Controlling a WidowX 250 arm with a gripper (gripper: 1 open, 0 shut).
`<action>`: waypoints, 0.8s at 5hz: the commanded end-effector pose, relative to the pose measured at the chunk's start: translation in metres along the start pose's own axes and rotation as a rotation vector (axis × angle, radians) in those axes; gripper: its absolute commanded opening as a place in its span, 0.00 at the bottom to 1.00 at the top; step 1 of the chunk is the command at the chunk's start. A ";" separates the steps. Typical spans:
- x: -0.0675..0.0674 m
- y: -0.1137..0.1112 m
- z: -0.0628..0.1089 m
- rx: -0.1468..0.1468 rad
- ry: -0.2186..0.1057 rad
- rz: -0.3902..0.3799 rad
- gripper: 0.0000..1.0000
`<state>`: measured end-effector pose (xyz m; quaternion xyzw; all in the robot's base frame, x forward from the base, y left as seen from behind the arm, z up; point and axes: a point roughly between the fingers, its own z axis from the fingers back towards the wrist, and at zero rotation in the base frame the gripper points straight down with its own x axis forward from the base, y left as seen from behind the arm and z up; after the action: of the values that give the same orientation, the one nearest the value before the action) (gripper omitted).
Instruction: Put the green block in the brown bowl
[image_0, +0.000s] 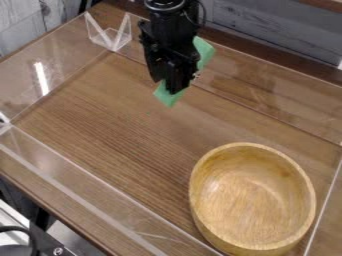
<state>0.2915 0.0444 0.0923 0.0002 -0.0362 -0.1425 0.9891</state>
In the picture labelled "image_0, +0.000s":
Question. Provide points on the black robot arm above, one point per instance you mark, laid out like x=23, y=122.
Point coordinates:
x=171, y=4

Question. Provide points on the clear acrylic corner bracket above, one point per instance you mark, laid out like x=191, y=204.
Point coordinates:
x=109, y=38

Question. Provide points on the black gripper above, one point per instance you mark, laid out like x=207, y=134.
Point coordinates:
x=167, y=36

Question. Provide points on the green rectangular block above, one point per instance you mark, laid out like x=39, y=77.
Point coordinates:
x=206, y=52

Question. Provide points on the clear acrylic tray wall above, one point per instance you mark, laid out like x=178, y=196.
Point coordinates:
x=103, y=155

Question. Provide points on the brown wooden bowl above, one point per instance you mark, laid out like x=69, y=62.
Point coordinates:
x=252, y=200

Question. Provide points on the black metal table bracket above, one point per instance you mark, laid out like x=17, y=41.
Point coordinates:
x=48, y=246

